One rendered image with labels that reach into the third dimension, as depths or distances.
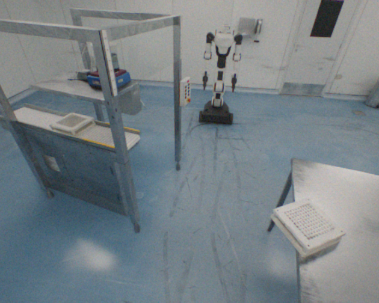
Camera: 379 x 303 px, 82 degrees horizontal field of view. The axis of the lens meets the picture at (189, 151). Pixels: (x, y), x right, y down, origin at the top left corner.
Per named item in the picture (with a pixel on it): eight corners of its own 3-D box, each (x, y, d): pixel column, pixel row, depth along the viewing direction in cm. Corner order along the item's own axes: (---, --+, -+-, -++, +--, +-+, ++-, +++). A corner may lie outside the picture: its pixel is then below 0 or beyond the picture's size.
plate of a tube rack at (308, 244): (345, 235, 107) (347, 232, 106) (307, 252, 99) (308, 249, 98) (307, 199, 125) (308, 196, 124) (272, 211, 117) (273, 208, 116)
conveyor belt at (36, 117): (140, 140, 183) (139, 135, 180) (123, 157, 164) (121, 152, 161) (24, 111, 220) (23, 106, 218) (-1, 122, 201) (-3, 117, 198)
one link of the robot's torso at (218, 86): (213, 91, 367) (216, 61, 354) (224, 91, 366) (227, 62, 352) (213, 91, 353) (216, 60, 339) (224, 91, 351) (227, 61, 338)
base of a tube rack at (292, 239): (340, 240, 110) (342, 238, 108) (303, 258, 102) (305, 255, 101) (304, 205, 128) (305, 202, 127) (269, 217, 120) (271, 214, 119)
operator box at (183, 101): (190, 101, 237) (191, 77, 221) (184, 107, 224) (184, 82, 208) (185, 100, 238) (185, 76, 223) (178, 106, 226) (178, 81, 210)
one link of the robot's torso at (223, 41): (212, 53, 357) (213, 28, 336) (232, 54, 354) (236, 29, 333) (210, 57, 333) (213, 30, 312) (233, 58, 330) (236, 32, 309)
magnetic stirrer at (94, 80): (132, 82, 155) (131, 68, 150) (114, 91, 139) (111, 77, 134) (109, 77, 161) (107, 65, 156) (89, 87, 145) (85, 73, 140)
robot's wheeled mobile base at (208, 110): (203, 106, 431) (204, 90, 411) (229, 109, 426) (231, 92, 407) (200, 122, 380) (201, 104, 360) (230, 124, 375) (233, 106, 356)
